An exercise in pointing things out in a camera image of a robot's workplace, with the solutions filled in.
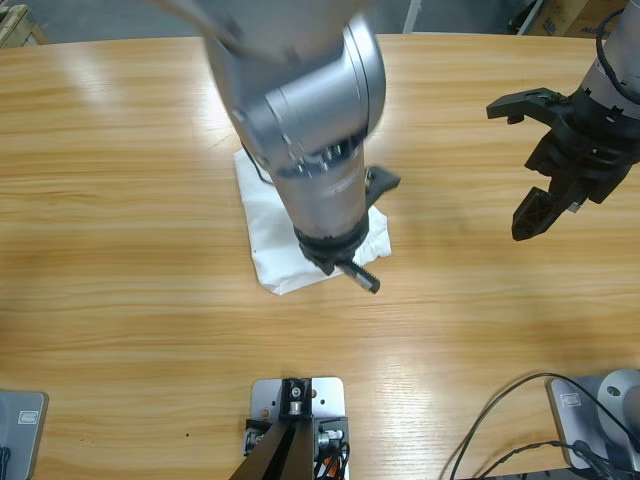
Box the white slanted metal leg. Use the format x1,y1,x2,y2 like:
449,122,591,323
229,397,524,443
516,0,546,36

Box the grey base with cables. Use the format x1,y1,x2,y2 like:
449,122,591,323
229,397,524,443
439,371,640,480

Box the thin brown twisted cable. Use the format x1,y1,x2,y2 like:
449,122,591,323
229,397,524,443
492,438,576,480

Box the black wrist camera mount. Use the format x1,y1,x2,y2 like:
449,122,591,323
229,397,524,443
366,166,402,207
486,87,574,132

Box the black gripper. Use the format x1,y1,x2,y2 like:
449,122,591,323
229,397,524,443
510,92,640,243
294,227,382,296

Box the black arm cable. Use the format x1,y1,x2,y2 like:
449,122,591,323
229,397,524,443
594,7,640,104
247,149,275,186

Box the black plug cable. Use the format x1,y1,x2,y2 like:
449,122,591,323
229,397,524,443
571,438,640,480

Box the white mounting plate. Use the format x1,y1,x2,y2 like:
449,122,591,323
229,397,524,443
249,377,350,480

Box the dark camera post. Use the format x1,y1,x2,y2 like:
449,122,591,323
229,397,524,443
233,378,321,480

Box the white upright metal leg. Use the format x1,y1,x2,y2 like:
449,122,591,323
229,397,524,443
403,0,427,30

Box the orange and black wire bundle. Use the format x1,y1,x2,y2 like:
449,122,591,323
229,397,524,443
313,442,352,480

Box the cardboard box black lettering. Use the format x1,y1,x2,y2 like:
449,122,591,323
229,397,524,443
562,0,626,40

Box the wooden pallet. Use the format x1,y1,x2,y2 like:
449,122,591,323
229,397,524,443
0,0,50,50

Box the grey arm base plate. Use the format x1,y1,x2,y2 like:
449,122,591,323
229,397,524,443
0,389,50,480
545,369,640,471

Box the cardboard box green print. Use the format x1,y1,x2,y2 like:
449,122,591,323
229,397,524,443
529,0,571,37

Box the white T-shirt black logo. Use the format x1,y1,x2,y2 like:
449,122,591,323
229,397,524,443
233,148,392,297

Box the black corner bracket silver knob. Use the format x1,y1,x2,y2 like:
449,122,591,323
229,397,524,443
242,418,275,457
312,414,350,454

